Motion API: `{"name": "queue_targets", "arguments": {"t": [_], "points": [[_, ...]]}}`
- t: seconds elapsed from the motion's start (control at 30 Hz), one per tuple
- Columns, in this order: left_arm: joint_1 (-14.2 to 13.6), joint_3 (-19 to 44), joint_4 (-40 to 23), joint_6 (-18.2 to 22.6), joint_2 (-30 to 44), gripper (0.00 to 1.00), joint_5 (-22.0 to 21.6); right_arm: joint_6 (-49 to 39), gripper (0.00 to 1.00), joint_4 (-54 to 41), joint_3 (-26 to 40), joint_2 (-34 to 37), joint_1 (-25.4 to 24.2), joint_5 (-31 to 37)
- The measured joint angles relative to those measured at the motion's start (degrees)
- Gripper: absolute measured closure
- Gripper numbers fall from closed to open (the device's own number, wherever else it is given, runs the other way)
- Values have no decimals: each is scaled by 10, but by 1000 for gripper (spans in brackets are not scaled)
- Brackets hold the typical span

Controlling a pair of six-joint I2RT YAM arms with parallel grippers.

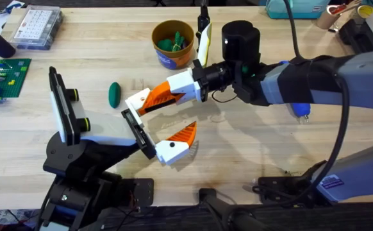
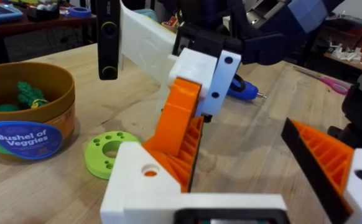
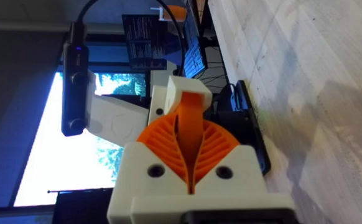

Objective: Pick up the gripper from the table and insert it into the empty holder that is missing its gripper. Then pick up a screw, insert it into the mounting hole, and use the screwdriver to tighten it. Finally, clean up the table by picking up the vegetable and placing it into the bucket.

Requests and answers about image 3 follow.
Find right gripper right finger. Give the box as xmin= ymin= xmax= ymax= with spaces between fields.
xmin=193 ymin=119 xmax=267 ymax=195

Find orange and white object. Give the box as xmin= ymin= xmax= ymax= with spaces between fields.
xmin=151 ymin=4 xmax=188 ymax=22

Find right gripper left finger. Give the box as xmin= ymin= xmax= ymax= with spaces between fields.
xmin=107 ymin=111 xmax=192 ymax=224

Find black camera cable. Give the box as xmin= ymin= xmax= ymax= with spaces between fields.
xmin=75 ymin=0 xmax=187 ymax=77

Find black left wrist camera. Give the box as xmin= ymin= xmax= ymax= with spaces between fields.
xmin=60 ymin=21 xmax=90 ymax=138

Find bright window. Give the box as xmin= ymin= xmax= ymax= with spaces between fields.
xmin=12 ymin=71 xmax=147 ymax=208

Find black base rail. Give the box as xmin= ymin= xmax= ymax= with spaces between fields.
xmin=235 ymin=80 xmax=272 ymax=176

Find dark screen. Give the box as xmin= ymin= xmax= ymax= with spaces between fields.
xmin=51 ymin=187 xmax=114 ymax=224

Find blue lit monitor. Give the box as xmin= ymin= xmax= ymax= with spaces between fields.
xmin=182 ymin=17 xmax=209 ymax=79

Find dark monitor with text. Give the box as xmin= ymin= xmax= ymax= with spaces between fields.
xmin=121 ymin=14 xmax=170 ymax=71

